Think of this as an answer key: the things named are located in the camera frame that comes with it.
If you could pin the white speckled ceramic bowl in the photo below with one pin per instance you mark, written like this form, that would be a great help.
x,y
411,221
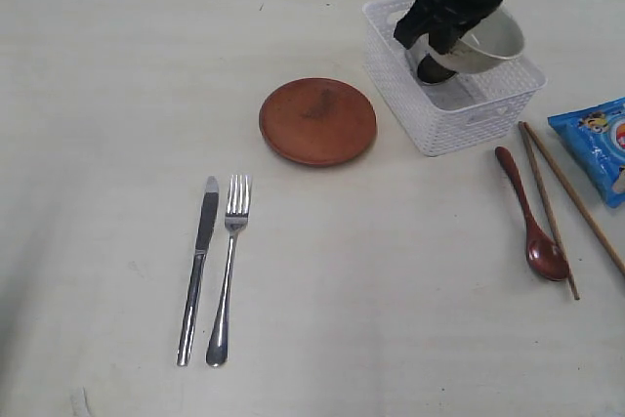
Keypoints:
x,y
496,39

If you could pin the brown wooden plate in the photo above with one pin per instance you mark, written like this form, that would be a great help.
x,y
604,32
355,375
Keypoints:
x,y
317,121

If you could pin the blue chips bag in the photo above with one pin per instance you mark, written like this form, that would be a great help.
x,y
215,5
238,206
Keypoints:
x,y
594,136

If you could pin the wooden chopstick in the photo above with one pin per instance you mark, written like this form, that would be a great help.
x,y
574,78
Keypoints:
x,y
547,207
575,198

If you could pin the dark red wooden spoon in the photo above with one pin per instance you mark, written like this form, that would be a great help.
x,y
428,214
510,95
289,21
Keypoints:
x,y
541,252

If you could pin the silver table knife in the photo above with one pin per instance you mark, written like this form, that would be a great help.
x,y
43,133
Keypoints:
x,y
207,218

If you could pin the silver metal fork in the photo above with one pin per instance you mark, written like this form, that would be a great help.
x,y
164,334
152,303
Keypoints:
x,y
236,220

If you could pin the white perforated plastic basket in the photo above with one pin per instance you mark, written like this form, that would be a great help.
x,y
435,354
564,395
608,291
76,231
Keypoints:
x,y
464,111

